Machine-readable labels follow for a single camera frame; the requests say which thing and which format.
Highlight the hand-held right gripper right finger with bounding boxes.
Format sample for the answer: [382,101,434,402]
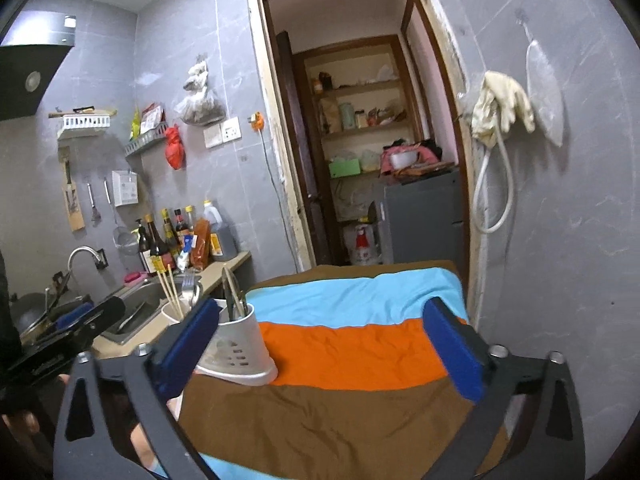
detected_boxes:
[422,296,587,480]

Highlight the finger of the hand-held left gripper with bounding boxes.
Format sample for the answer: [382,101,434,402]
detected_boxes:
[75,296,126,341]
[22,302,96,346]

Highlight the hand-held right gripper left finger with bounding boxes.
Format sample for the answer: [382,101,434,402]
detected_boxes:
[52,297,221,480]

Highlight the white plastic utensil holder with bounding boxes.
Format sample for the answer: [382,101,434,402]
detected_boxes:
[161,297,278,387]

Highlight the ornate handle metal spoon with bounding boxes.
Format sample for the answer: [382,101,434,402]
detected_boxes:
[221,266,241,321]

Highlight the person's left hand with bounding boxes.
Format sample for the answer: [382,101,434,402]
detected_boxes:
[0,409,41,437]

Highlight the metal sink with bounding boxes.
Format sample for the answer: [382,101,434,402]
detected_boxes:
[100,280,203,346]

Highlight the metal faucet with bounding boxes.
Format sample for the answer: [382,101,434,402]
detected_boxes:
[67,246,102,281]

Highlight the pump dispenser bottle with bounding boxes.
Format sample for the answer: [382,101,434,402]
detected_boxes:
[136,219,153,276]

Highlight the hanging metal strainer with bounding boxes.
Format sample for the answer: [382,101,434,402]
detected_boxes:
[103,180,139,257]

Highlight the dark sauce bottle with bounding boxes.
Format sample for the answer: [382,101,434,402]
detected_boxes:
[161,208,182,261]
[174,208,193,251]
[145,214,176,273]

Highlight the orange pouch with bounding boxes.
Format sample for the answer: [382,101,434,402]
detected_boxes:
[192,217,213,268]

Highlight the hanging metal spatula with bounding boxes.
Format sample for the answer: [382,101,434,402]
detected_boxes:
[86,182,102,226]

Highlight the blue orange brown striped cloth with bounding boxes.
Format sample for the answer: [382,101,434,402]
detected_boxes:
[150,260,511,480]

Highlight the large dark liquid jug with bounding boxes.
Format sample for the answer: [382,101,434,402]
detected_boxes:
[202,200,238,262]

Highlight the grey fridge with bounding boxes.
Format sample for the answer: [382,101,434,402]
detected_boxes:
[375,165,466,266]

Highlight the red white container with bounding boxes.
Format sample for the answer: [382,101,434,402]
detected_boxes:
[345,217,381,266]

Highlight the red plastic bag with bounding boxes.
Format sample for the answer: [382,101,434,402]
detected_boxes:
[165,125,186,170]

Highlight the red white packet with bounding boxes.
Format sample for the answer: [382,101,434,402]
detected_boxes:
[141,104,166,133]

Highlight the white bowl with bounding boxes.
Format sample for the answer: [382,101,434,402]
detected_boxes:
[389,150,420,171]

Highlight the pink cloth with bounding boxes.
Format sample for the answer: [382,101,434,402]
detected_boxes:
[381,139,443,173]

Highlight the dark wooden door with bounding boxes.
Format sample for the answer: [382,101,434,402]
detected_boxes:
[275,30,331,266]

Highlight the green box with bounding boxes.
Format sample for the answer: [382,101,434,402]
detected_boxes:
[328,157,362,179]

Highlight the clear hanging plastic bag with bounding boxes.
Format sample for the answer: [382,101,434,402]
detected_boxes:
[175,55,227,126]

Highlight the black range hood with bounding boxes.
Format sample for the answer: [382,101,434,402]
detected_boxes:
[0,12,77,122]

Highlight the cream rubber gloves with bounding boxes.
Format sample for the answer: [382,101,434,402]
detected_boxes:
[471,71,536,148]

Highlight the brown paper bag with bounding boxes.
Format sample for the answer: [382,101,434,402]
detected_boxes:
[320,97,343,135]

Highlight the wooden shelf unit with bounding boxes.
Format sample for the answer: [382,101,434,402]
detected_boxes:
[295,35,426,261]

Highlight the wooden wall knife holder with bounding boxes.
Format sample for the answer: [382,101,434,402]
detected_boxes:
[59,147,87,233]

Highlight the white wall box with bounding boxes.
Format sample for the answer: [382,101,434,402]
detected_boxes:
[111,170,139,207]

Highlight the white hose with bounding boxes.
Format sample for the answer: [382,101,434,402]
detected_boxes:
[472,132,515,235]

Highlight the metal wall shelf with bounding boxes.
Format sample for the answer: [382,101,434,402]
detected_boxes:
[124,122,169,158]

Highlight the grey power cable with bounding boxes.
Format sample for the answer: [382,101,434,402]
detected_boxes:
[260,127,293,256]

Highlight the white wall basket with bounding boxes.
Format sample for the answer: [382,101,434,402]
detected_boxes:
[56,112,112,141]

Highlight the white wall switch socket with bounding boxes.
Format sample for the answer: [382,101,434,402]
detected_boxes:
[203,116,242,149]

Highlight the clear wall plastic bag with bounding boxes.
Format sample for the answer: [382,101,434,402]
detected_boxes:
[525,40,566,147]

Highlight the wooden door frame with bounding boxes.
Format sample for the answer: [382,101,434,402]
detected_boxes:
[246,0,481,321]

